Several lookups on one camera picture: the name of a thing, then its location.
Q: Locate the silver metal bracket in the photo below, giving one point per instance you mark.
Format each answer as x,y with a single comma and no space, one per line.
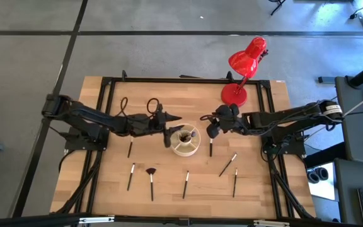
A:
96,220
271,224

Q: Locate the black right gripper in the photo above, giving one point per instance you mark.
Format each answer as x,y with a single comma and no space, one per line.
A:
228,121

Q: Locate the grey desk foot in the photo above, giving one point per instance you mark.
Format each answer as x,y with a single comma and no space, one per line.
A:
326,79

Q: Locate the black rig beam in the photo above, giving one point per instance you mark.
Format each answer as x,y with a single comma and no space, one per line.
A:
27,221

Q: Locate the red desk lamp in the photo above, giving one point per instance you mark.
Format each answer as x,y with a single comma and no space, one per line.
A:
233,94

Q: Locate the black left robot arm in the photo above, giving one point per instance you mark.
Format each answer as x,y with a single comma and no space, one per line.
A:
87,118

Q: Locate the black desk crossbar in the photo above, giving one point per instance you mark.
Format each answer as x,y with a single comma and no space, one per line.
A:
324,155

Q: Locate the white flat board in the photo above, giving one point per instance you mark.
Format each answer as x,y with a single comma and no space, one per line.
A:
326,189

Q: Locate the thick flat makeup brush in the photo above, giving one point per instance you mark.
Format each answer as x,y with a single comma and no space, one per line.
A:
211,149

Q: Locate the fan makeup brush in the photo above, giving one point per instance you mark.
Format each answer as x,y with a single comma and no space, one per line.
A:
152,189

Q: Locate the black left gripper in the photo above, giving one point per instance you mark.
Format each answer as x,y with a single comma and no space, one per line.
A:
157,124

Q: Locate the black metal table frame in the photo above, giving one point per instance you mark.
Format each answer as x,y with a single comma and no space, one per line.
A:
184,80

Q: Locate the black headphones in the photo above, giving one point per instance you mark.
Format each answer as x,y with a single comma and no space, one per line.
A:
317,175

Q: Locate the grey desk top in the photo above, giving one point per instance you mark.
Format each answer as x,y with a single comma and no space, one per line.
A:
358,142
347,189

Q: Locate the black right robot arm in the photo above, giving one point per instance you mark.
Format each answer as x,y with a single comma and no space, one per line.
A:
282,119

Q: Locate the white round ribbed organizer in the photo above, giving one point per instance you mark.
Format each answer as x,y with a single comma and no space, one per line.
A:
184,152

